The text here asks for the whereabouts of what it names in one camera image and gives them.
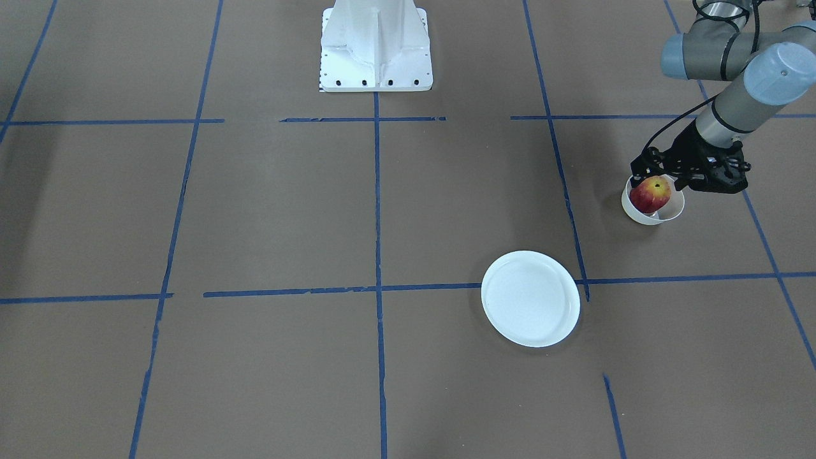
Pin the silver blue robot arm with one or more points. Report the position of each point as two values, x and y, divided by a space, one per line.
764 72

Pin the white bowl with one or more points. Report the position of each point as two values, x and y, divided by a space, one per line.
670 211

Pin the white round plate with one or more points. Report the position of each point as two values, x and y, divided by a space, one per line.
530 299

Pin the red yellow apple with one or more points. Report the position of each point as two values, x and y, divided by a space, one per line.
651 194

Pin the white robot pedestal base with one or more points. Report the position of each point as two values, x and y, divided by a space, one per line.
375 46

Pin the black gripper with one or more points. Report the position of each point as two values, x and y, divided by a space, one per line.
683 147

